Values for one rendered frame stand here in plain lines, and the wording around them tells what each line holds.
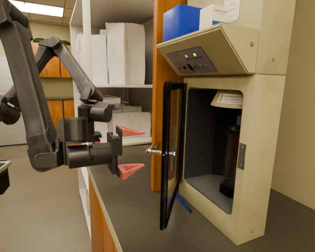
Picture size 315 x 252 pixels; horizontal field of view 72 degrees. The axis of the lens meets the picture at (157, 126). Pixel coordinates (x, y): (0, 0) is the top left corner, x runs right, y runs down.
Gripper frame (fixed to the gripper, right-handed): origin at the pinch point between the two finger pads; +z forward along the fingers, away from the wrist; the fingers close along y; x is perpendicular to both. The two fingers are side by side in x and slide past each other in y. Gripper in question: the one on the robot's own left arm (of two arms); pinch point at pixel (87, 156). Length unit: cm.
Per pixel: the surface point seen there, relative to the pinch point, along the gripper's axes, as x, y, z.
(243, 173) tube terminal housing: -46, 33, -6
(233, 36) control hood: -47, 25, -39
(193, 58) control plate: -30, 26, -36
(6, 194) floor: 214, -71, 108
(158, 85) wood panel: -9.4, 25.6, -27.7
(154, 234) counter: -32.5, 14.0, 15.7
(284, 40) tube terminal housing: -47, 42, -40
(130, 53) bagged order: 92, 49, -52
